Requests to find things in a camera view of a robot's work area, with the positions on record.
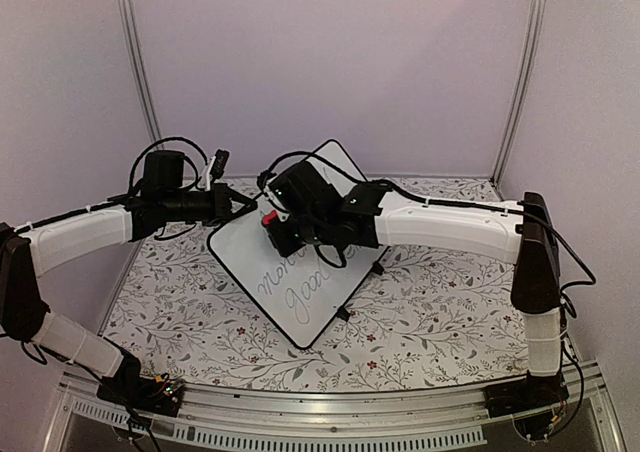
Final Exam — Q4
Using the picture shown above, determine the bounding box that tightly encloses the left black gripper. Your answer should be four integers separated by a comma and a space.
163, 183, 258, 228

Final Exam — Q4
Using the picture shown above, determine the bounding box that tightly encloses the red whiteboard eraser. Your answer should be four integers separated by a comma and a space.
261, 210, 278, 227

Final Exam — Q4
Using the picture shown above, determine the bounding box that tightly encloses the white whiteboard with black frame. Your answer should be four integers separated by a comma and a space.
208, 139, 385, 349

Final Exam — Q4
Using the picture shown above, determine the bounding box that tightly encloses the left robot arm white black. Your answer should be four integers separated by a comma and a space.
1, 141, 256, 406

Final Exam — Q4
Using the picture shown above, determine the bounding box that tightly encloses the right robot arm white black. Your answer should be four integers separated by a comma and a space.
257, 151, 597, 408

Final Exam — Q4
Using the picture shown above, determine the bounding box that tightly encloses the black whiteboard stand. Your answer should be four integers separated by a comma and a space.
335, 261, 385, 322

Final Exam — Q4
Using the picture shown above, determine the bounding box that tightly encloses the floral patterned table mat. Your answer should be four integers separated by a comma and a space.
97, 175, 579, 393

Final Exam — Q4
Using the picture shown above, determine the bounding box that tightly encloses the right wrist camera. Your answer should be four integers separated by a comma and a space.
256, 170, 284, 211

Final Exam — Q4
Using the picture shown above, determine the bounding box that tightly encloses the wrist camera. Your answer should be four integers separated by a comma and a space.
197, 149, 230, 191
256, 170, 284, 211

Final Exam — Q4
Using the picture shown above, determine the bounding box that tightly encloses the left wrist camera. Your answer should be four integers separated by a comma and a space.
197, 149, 230, 191

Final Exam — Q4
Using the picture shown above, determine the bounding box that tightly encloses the front aluminium rail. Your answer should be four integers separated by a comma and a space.
44, 361, 626, 448

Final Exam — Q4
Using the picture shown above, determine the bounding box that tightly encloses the left aluminium frame post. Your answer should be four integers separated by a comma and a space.
117, 0, 163, 143

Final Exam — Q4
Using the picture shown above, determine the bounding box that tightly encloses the aluminium frame post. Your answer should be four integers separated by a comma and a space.
117, 0, 163, 143
490, 0, 547, 188

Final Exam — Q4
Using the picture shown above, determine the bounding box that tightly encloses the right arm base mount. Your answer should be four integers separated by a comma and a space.
483, 372, 569, 418

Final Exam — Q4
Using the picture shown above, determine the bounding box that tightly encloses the right aluminium frame post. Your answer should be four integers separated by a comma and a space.
490, 0, 547, 188

